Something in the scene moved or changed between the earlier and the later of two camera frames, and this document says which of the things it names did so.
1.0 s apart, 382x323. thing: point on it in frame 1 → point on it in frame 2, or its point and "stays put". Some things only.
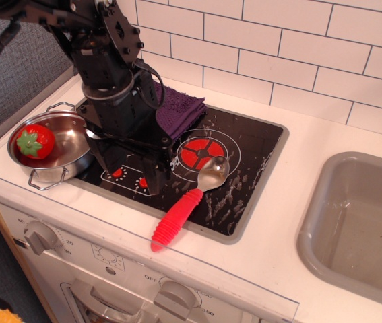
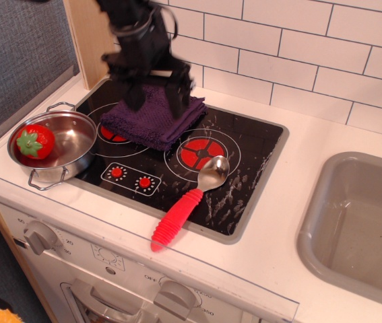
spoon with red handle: [213, 173] stays put
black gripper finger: [112, 155] → [134, 89]
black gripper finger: [156, 174] → [179, 92]
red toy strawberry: [35, 140] stays put
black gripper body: [122, 114] → [143, 52]
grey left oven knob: [40, 237] stays put
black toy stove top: [251, 146] stays put
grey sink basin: [352, 230] stays put
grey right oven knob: [176, 299] stays put
